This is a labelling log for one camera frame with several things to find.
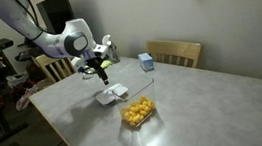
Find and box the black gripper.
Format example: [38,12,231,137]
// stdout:
[84,54,110,88]

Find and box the white rectangular container lid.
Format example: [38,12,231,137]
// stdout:
[93,81,132,108]

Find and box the lime green folded cloth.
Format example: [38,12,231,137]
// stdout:
[99,58,114,70]

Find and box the glass utensil holder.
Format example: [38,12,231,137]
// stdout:
[106,38,122,65]

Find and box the clear plastic food container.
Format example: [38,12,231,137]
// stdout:
[111,72,161,131]

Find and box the light blue cardboard box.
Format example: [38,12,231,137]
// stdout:
[137,51,156,73]

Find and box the wooden slat-back chair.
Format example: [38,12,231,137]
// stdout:
[145,34,205,75]
[33,50,78,87]

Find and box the pile of clothes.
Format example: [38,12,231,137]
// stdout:
[6,70,48,113]

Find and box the black monitor screen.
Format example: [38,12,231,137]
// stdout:
[34,0,78,37]

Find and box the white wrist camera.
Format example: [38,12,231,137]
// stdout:
[67,33,116,74]

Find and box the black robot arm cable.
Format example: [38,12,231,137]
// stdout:
[13,0,46,43]

